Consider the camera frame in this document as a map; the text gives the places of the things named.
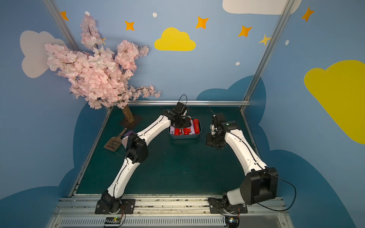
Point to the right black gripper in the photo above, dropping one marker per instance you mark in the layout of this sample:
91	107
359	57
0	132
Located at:
215	138

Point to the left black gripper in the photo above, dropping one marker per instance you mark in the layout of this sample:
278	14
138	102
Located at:
184	122

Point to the red flashlight slanted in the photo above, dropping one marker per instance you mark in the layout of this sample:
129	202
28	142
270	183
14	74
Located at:
196	124

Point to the blue-grey plastic storage box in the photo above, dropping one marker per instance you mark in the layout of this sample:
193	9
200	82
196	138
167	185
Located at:
186	136

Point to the purple flashlight yellow head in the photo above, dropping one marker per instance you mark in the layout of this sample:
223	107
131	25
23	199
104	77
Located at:
192	130

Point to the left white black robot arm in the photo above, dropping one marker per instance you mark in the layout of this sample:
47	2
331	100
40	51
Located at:
136	153

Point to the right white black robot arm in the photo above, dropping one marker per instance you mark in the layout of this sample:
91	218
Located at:
260	182

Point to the brown slotted litter scoop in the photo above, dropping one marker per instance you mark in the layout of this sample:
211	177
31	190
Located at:
115	142

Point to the pink cherry blossom tree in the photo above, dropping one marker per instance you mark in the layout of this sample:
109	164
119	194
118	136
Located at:
102	76

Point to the right control circuit board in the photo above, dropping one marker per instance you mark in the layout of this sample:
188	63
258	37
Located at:
231	222

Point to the control circuit board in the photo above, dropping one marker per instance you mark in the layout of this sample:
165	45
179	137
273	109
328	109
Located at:
231	222
112	222

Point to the left control circuit board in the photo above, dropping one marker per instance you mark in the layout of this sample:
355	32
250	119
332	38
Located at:
112	222

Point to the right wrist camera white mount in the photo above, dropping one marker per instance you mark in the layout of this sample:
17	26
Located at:
213	129

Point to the horizontal aluminium frame rail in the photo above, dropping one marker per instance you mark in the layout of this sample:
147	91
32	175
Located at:
188	103

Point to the purple spatula pink handle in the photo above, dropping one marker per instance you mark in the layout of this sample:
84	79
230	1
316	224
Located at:
126	135

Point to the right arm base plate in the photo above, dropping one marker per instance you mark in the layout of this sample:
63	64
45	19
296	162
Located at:
222	206

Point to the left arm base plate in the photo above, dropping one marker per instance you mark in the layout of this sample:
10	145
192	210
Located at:
117	207

